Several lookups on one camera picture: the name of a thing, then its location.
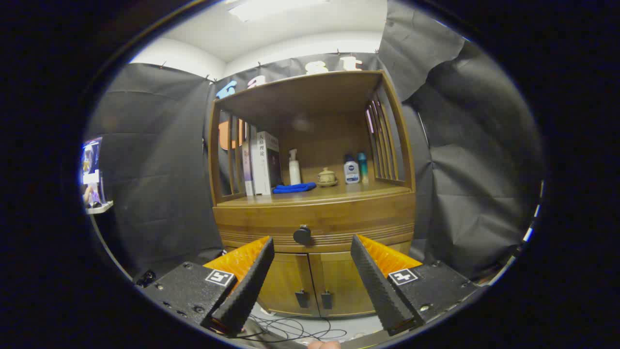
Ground blue folded cloth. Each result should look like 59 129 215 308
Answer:
272 182 317 194

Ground white pump bottle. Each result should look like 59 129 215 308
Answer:
289 149 302 186

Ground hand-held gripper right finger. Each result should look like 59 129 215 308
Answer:
350 234 480 336

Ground tangled thin black cables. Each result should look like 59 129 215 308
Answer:
237 313 349 345

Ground wooden cabinet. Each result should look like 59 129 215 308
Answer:
207 70 417 318

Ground wooden cabinet door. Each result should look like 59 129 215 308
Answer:
309 251 378 318
259 252 320 318

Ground beige lidded teacup with saucer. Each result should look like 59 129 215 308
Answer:
317 167 339 188

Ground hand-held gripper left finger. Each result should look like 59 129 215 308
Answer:
140 236 275 338

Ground thick white book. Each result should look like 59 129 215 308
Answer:
250 131 282 196

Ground white lotion bottle blue cap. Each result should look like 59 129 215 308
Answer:
343 154 360 185

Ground wooden drawer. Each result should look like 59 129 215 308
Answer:
213 192 417 254

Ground thin purple book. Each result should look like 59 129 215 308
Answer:
242 138 255 197

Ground wooden countertop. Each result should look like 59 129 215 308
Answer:
217 180 412 208

